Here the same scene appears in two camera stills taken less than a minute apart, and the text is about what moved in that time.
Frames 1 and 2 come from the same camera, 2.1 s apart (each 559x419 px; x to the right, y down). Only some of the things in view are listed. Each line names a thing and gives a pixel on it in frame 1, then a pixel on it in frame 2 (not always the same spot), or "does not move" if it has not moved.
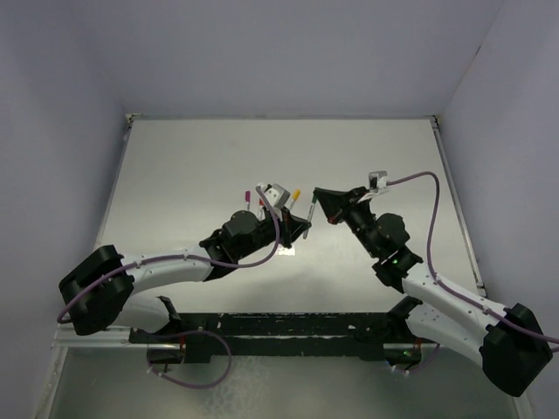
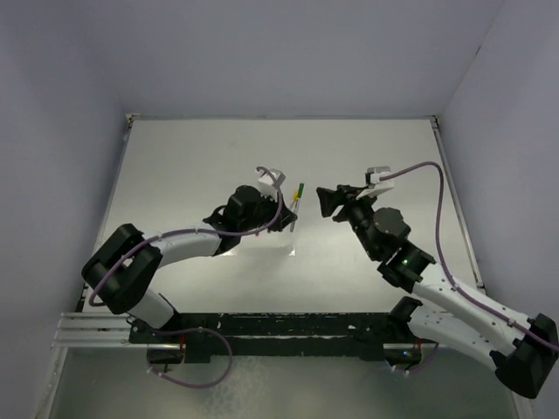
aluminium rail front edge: [116, 337] does not move
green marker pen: [309, 219] -> [295, 210]
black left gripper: [292, 225] -> [286, 216]
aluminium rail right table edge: [479, 285] does not move
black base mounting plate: [195, 337] does not move
